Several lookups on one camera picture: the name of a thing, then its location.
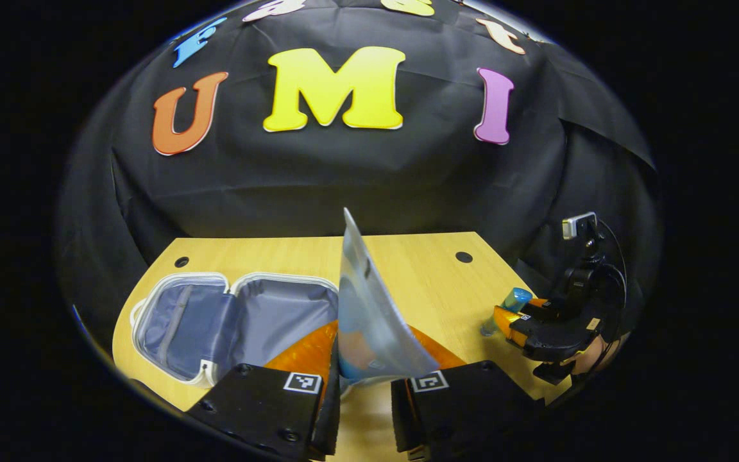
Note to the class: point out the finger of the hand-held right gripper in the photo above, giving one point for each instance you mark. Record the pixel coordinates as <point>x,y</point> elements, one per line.
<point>539,305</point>
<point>505,324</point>

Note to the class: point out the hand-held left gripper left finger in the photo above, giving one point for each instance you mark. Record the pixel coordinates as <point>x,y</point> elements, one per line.
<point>260,410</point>

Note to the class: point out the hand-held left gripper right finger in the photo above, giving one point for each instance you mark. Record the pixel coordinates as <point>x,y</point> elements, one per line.
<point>466,410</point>

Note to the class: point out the teal skin care bottle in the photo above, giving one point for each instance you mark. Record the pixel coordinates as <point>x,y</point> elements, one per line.
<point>514,301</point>

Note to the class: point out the white suitcase with grey lining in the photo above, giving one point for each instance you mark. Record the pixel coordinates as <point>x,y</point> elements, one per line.
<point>260,321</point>

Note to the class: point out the silver face mask sachet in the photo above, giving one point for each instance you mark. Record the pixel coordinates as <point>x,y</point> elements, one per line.
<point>376,308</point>

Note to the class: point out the black backdrop cloth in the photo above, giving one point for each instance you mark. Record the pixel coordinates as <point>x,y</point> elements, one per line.
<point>356,186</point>

